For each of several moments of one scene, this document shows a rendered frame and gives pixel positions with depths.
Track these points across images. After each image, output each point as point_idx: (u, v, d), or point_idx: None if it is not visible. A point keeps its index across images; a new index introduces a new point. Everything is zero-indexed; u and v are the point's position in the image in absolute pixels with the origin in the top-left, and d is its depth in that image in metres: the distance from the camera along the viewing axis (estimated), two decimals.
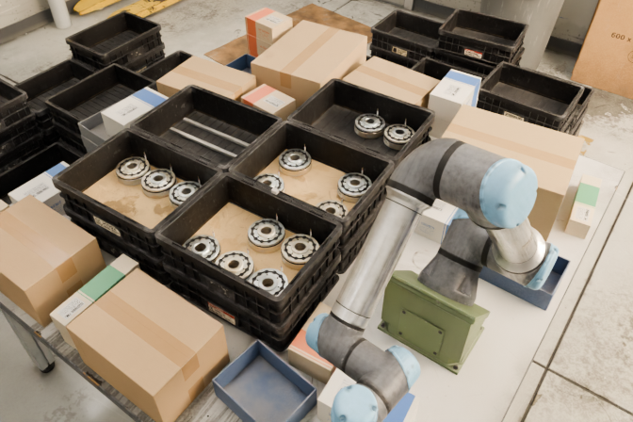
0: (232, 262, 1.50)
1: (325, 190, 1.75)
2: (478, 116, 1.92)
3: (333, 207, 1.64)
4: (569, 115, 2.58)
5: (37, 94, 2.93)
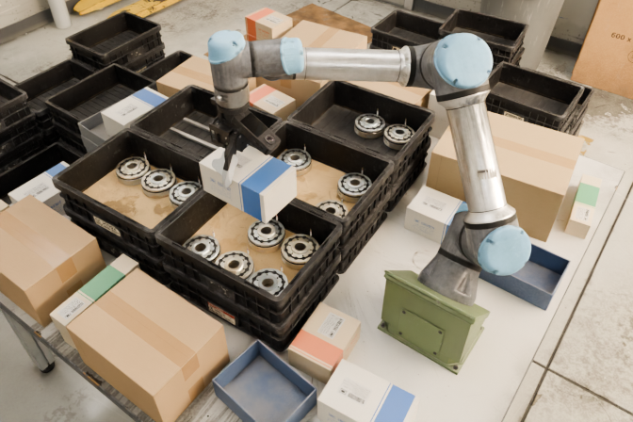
0: (232, 262, 1.50)
1: (325, 190, 1.75)
2: None
3: (333, 207, 1.64)
4: (569, 115, 2.58)
5: (37, 94, 2.93)
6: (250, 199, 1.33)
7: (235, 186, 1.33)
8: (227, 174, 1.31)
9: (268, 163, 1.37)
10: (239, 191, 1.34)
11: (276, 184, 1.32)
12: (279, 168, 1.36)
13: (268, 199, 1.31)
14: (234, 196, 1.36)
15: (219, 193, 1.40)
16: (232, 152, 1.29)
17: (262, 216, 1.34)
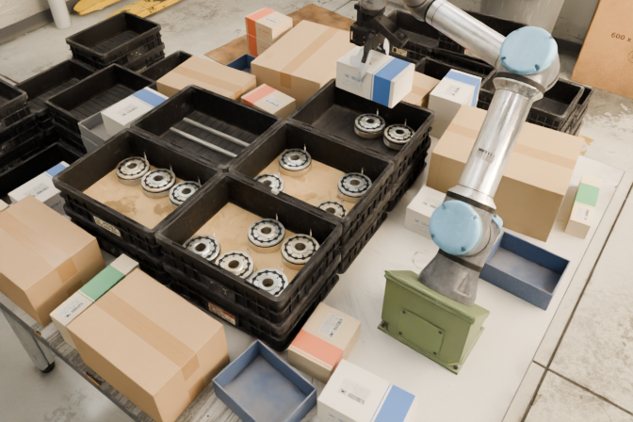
0: (232, 262, 1.50)
1: (325, 190, 1.75)
2: (478, 116, 1.92)
3: (333, 207, 1.64)
4: (569, 115, 2.58)
5: (37, 94, 2.93)
6: (381, 87, 1.68)
7: (368, 77, 1.68)
8: (364, 66, 1.66)
9: (392, 61, 1.72)
10: (371, 82, 1.69)
11: (402, 74, 1.66)
12: (401, 64, 1.71)
13: (397, 86, 1.66)
14: (365, 87, 1.71)
15: (350, 87, 1.75)
16: (369, 47, 1.64)
17: (389, 102, 1.69)
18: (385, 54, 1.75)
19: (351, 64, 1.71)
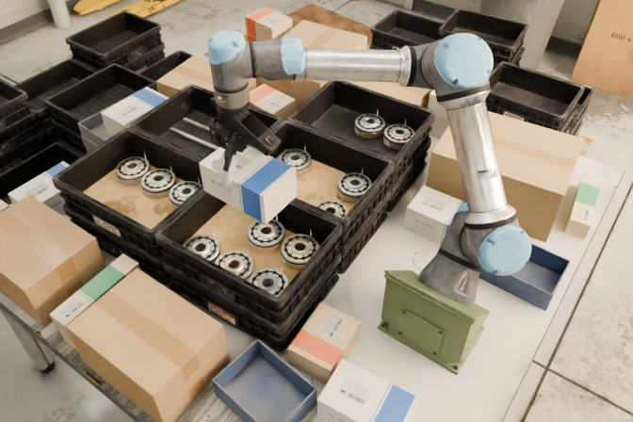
0: (232, 262, 1.50)
1: (325, 190, 1.75)
2: None
3: (333, 207, 1.64)
4: (569, 115, 2.58)
5: (37, 94, 2.93)
6: (250, 200, 1.33)
7: (235, 186, 1.33)
8: (227, 175, 1.31)
9: (268, 164, 1.37)
10: (239, 192, 1.34)
11: (276, 185, 1.31)
12: (279, 169, 1.36)
13: (268, 199, 1.31)
14: (234, 197, 1.36)
15: (219, 193, 1.40)
16: (232, 153, 1.29)
17: (262, 217, 1.34)
18: None
19: None
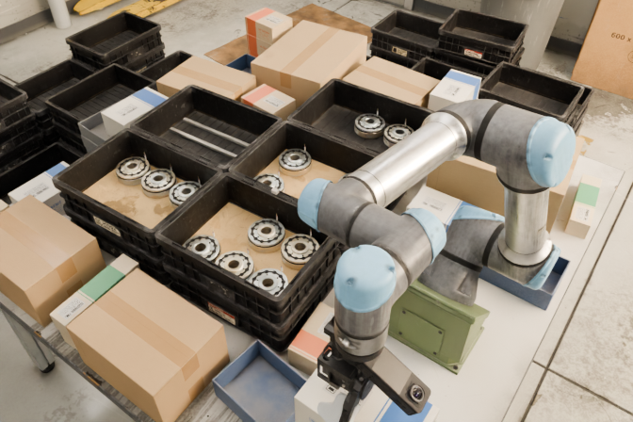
0: (232, 262, 1.50)
1: None
2: None
3: None
4: (569, 115, 2.58)
5: (37, 94, 2.93)
6: None
7: None
8: None
9: None
10: None
11: None
12: None
13: None
14: None
15: None
16: (354, 405, 0.84)
17: None
18: None
19: None
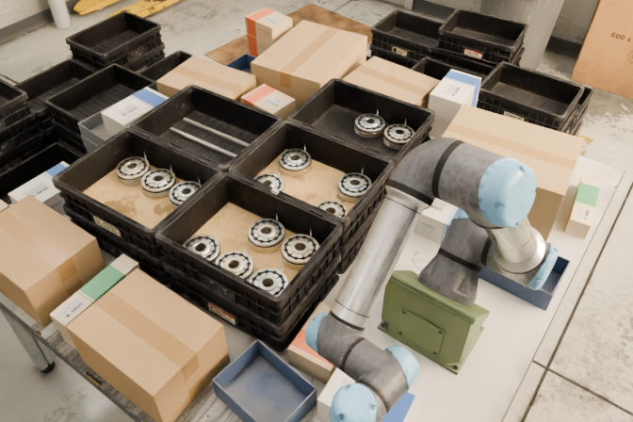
0: (232, 262, 1.50)
1: (325, 190, 1.75)
2: (478, 116, 1.92)
3: (333, 207, 1.64)
4: (569, 115, 2.58)
5: (37, 94, 2.93)
6: None
7: None
8: None
9: None
10: None
11: None
12: None
13: None
14: None
15: None
16: None
17: None
18: None
19: None
